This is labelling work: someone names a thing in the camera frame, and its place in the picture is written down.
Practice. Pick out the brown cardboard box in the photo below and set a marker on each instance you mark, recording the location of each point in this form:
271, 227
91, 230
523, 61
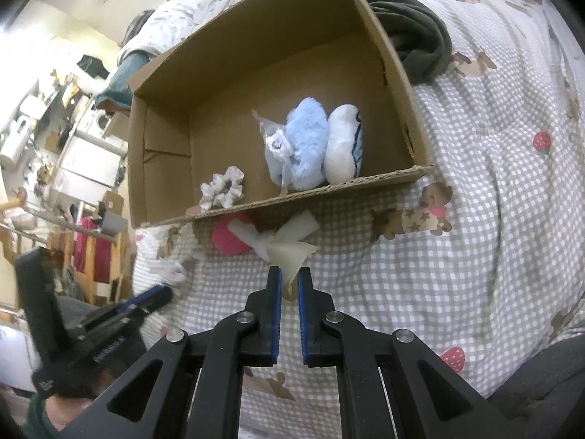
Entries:
195, 108

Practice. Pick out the patterned white duvet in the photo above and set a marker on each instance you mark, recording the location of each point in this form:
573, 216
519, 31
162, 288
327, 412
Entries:
484, 252

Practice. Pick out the white lace scrunchie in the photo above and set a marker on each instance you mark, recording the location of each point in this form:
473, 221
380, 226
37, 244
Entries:
223, 191

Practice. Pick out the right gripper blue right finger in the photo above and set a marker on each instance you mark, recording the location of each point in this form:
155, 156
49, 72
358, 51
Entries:
318, 348

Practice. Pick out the dark grey garment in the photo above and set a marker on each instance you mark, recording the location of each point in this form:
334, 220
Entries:
419, 36

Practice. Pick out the small clear plastic packet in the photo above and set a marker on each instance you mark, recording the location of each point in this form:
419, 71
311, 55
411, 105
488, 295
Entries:
279, 152

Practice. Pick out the light blue fluffy sock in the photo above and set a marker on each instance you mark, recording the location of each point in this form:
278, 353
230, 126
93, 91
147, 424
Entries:
329, 146

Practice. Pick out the teal folded blanket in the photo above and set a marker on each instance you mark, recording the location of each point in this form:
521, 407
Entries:
118, 96

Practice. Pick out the black hanging garment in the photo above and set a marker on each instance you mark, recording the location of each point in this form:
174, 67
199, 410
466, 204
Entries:
93, 67

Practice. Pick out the white washing machine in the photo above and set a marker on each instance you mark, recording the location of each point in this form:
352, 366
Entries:
98, 122

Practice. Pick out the pink round soft object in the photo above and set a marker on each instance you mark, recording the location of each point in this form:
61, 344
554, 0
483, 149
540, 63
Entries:
224, 240

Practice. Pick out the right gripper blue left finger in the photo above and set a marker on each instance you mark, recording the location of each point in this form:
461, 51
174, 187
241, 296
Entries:
260, 346

